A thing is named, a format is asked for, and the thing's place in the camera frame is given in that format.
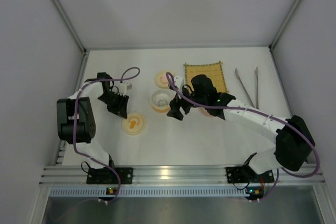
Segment sushi roll green centre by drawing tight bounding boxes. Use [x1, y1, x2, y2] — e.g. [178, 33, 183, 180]
[158, 100, 168, 107]

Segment cream lid orange handle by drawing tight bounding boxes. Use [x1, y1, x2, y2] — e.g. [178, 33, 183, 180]
[121, 112, 146, 135]

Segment metal tongs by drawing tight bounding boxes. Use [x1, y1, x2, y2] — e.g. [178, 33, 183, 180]
[234, 67, 259, 109]

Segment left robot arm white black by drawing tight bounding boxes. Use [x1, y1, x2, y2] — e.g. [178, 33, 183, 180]
[57, 72, 133, 185]

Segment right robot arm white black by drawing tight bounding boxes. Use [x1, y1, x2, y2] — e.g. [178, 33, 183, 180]
[165, 72, 317, 181]

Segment orange lunch bowl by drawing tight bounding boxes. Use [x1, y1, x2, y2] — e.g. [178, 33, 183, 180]
[150, 89, 173, 113]

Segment pink lunch bowl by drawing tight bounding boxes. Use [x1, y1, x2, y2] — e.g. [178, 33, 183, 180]
[201, 108, 217, 117]

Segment bamboo sushi mat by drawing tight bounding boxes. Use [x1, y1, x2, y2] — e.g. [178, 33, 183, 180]
[184, 61, 227, 92]

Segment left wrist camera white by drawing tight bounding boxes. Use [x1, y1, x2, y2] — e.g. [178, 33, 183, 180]
[117, 82, 132, 95]

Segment cream lid pink handle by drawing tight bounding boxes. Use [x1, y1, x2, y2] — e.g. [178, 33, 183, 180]
[154, 70, 175, 89]

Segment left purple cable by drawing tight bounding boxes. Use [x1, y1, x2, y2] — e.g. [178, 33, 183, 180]
[72, 67, 141, 204]

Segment purple cable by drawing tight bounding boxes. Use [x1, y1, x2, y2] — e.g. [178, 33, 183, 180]
[165, 72, 321, 202]
[72, 67, 141, 204]

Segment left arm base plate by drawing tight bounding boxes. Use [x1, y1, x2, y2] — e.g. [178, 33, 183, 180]
[86, 167, 133, 185]

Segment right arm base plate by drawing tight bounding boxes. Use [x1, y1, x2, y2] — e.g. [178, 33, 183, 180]
[225, 166, 275, 185]

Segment aluminium mounting rail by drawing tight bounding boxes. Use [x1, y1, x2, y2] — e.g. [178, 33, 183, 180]
[39, 165, 325, 186]

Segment slotted cable duct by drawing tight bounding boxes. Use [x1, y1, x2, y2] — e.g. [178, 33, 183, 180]
[49, 186, 261, 198]

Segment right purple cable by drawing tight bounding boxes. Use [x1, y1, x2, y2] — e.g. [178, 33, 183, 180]
[165, 72, 321, 202]

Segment left aluminium frame post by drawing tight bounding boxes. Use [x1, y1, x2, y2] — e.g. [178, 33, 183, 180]
[50, 0, 87, 55]

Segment aluminium frame post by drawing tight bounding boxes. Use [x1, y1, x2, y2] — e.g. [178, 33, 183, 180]
[50, 0, 87, 55]
[268, 0, 303, 52]

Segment right aluminium frame post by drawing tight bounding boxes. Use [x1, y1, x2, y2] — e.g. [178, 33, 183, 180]
[268, 0, 303, 52]

